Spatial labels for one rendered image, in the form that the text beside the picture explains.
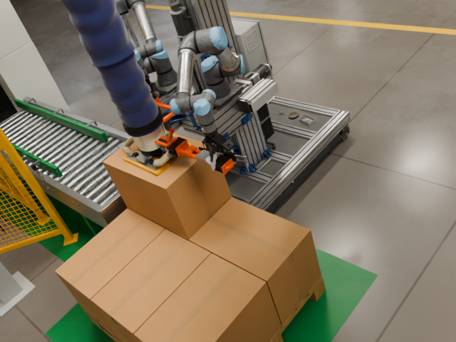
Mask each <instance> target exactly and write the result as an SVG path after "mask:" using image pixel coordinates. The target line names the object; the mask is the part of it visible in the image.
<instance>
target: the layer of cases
mask: <svg viewBox="0 0 456 342"><path fill-rule="evenodd" d="M55 272H56V274H57V275H58V277H59V278H60V279H61V280H62V282H63V283H64V285H65V286H66V287H67V288H68V290H69V291H70V292H71V294H72V295H73V296H74V297H75V299H76V300H77V302H78V303H79V304H80V305H81V307H82V308H83V309H84V310H85V311H86V312H87V313H89V314H90V315H91V316H92V317H93V318H94V319H95V320H97V321H98V322H99V323H100V324H102V325H103V326H104V327H105V328H106V329H107V330H109V331H110V332H111V333H112V334H114V335H115V336H116V337H117V338H118V339H119V340H120V341H122V342H270V341H271V339H272V338H273V337H274V335H275V334H276V333H277V332H278V331H279V329H280V328H281V327H282V325H283V324H284V323H285V321H286V320H287V319H288V318H289V316H290V315H291V314H292V312H293V311H294V310H295V309H296V308H297V306H298V305H299V303H300V302H301V301H302V300H303V299H304V297H305V296H306V295H307V293H308V292H309V291H310V290H311V288H312V287H313V286H314V284H315V283H316V282H317V281H318V280H319V278H320V277H321V276H322V274H321V271H320V266H319V262H318V258H317V254H316V249H315V246H314V241H313V237H312V234H311V229H308V228H305V227H303V226H300V225H298V224H296V223H293V222H291V221H288V220H286V219H284V218H281V217H279V216H276V215H274V214H271V213H269V212H266V211H264V210H261V209H259V208H256V207H254V206H251V205H250V204H247V203H244V202H242V201H240V200H238V199H235V198H232V197H230V198H229V199H228V200H227V201H226V202H225V203H224V204H223V205H222V206H221V207H220V208H219V209H218V210H217V211H216V212H215V213H214V214H213V215H212V216H211V217H210V218H209V219H208V220H207V221H206V222H205V223H204V224H203V225H202V226H201V227H200V228H199V229H198V230H197V231H196V232H195V233H194V234H193V235H192V236H191V237H190V238H187V237H185V236H183V235H181V234H179V233H177V232H175V231H173V230H171V229H169V228H167V227H164V226H163V225H160V224H159V223H156V222H155V221H152V220H151V219H149V218H147V217H145V216H143V215H141V214H139V213H137V212H135V211H133V210H131V209H129V208H127V209H126V210H125V211H123V212H122V213H121V214H120V215H119V216H118V217H117V218H116V219H114V220H113V221H112V222H111V223H110V224H108V225H107V226H106V227H105V228H104V229H103V230H102V231H101V232H100V233H98V234H97V235H96V236H95V237H93V238H92V239H91V240H90V241H89V242H88V243H87V244H86V245H85V246H83V247H82V248H81V249H80V250H78V251H77V252H76V253H75V254H74V255H73V256H72V257H71V258H69V259H68V260H67V261H66V262H65V263H63V264H62V265H61V266H60V267H59V268H57V270H56V271H55Z"/></svg>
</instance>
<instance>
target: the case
mask: <svg viewBox="0 0 456 342"><path fill-rule="evenodd" d="M173 136H174V137H175V138H176V137H181V138H184V139H187V142H188V143H191V144H192V145H193V146H194V147H197V149H199V147H202V148H204V146H203V144H202V142H200V141H198V140H193V139H191V138H187V137H184V136H181V135H178V134H174V133H173ZM126 155H127V153H125V152H124V151H123V149H122V147H121V148H119V149H118V150H117V151H116V152H114V153H113V154H112V155H111V156H109V157H108V158H107V159H105V160H104V161H103V164H104V166H105V168H106V169H107V172H108V173H109V175H110V177H111V179H112V180H113V182H114V184H115V186H116V187H117V190H118V191H119V194H120V195H121V197H122V199H123V201H124V202H125V204H126V206H127V208H129V209H131V210H133V211H135V212H137V213H139V214H141V215H143V216H145V217H147V218H148V219H151V220H152V221H155V222H156V223H159V224H160V225H163V226H164V227H167V228H169V229H171V230H173V231H175V232H177V233H179V234H181V235H183V236H185V237H186V238H190V237H191V236H192V235H193V234H194V233H195V232H196V231H197V230H198V229H199V228H200V227H201V226H202V225H203V224H204V223H205V222H206V221H207V220H208V219H209V218H210V217H211V216H212V215H213V214H214V213H215V212H216V211H217V210H218V209H219V208H220V207H221V206H222V205H223V204H224V203H225V202H226V201H227V200H228V199H229V198H230V197H231V192H230V190H229V186H228V184H227V181H226V178H225V175H224V174H223V173H221V172H218V171H216V170H215V171H212V169H211V165H210V164H209V165H208V166H205V165H202V164H199V163H198V162H197V160H196V159H194V158H189V157H186V156H185V155H183V156H180V157H179V156H178V157H175V156H174V157H171V158H170V159H169V160H168V161H167V163H169V164H170V167H168V168H167V169H166V170H164V171H163V172H162V173H161V174H160V175H159V176H156V175H154V174H152V173H150V172H147V171H146V170H143V169H141V168H139V167H137V166H135V165H132V164H130V163H128V162H126V161H124V160H123V159H122V158H123V157H124V156H126Z"/></svg>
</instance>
